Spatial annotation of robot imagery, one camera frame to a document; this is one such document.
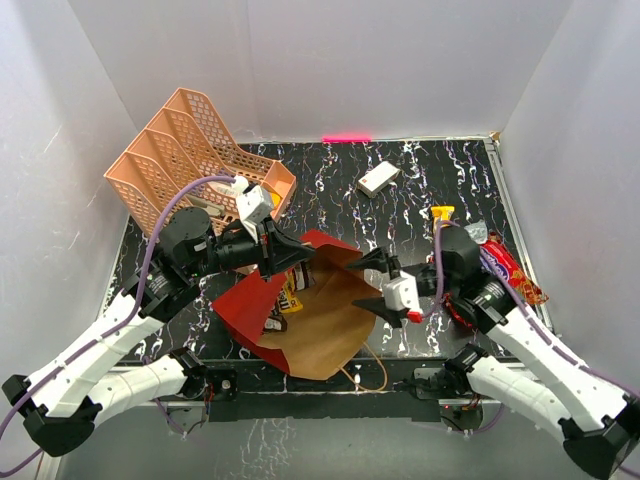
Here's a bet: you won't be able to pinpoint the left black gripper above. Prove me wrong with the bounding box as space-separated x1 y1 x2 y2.
188 214 317 282

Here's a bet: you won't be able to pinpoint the red paper bag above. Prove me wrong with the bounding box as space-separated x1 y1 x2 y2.
212 230 381 381

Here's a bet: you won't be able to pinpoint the yellow candy bar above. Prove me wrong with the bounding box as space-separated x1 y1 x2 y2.
430 205 455 231

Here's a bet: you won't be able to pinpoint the grey foil snack packet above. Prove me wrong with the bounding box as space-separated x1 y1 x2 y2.
464 220 489 245

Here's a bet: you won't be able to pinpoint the red cookie snack bag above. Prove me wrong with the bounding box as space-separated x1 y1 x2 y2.
444 232 550 331

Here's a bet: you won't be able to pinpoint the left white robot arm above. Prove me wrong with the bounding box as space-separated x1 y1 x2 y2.
2 207 315 457

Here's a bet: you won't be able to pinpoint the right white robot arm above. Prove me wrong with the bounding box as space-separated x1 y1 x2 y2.
349 221 639 479

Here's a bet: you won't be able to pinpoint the brown chocolate bar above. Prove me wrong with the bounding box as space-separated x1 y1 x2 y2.
292 261 316 291

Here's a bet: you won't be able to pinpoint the yellow m&m packet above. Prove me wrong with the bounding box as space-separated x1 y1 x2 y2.
277 272 303 314

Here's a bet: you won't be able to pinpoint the dark chocolate snack packet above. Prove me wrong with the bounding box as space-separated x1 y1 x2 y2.
262 313 288 333

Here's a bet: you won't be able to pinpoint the small white cardboard box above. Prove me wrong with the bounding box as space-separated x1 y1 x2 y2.
357 161 400 198

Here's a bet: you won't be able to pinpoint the peach plastic file organizer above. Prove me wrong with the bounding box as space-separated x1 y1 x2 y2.
105 88 297 237

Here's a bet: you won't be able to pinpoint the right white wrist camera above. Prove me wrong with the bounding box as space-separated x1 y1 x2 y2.
382 272 423 323

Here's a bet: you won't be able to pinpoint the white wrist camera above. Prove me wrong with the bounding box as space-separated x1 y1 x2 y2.
382 272 423 323
236 185 275 241

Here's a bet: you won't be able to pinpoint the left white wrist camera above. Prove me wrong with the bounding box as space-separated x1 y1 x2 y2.
236 185 275 241

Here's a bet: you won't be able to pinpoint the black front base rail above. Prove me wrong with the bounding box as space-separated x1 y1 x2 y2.
149 357 506 426

